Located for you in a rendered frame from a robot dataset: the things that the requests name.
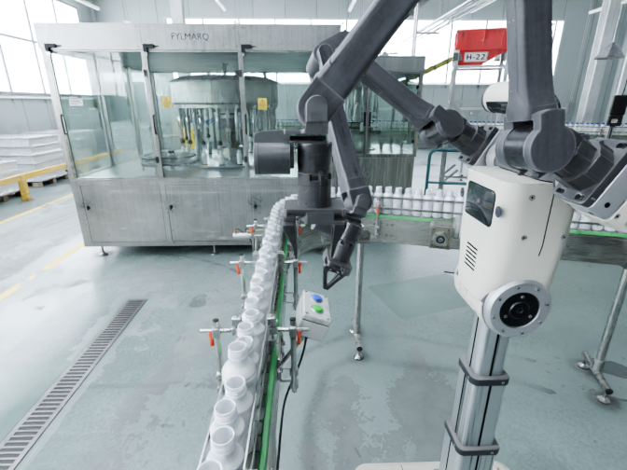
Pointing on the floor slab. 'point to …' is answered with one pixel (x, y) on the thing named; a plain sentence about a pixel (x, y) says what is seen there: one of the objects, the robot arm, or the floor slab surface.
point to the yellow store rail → (29, 177)
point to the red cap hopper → (481, 49)
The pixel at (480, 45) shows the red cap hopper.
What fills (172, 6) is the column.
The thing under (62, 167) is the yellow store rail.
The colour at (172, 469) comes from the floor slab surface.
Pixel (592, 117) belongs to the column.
